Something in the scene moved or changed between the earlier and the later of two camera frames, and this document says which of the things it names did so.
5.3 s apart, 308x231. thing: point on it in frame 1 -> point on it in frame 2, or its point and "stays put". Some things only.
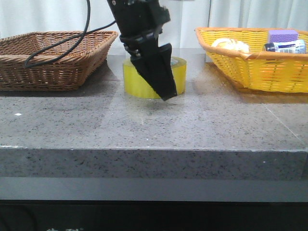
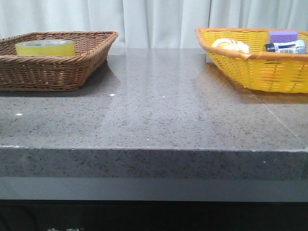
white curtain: x=21 y=17 stays put
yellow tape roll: x=135 y=85 -> x=45 y=48
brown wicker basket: x=70 y=72 stays put
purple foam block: x=278 y=35 stays put
